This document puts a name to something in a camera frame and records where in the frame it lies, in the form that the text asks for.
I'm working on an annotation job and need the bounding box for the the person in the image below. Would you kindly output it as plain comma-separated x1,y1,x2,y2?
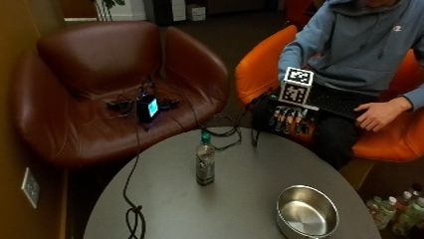
277,0,424,170

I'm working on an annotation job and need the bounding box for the black adapter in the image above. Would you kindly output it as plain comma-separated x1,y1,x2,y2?
106,99,135,114

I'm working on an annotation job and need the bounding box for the white marker cube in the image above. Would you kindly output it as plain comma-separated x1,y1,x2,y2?
278,67,316,108

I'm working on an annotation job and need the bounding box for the brown leather armchair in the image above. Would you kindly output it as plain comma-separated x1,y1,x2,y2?
11,20,230,168

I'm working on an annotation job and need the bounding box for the white cabinet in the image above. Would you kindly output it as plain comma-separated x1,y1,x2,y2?
171,0,189,22

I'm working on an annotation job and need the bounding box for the orange armchair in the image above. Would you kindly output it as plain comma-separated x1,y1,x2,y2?
234,24,424,163

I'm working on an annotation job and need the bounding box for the black glove cable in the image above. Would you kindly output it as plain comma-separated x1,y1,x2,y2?
201,93,270,152

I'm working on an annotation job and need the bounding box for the group of bottles on floor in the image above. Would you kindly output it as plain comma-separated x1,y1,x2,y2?
365,182,424,237

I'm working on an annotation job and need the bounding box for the black device with lit screen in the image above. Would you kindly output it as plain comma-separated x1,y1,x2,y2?
136,94,161,123

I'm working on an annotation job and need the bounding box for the clear bottle with green cap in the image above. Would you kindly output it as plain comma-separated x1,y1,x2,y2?
196,129,216,186

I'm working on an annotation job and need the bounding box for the steel bowl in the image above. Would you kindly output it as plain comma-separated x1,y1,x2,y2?
276,184,341,239

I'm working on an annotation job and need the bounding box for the white wall socket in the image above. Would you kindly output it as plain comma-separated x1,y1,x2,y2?
20,166,42,209

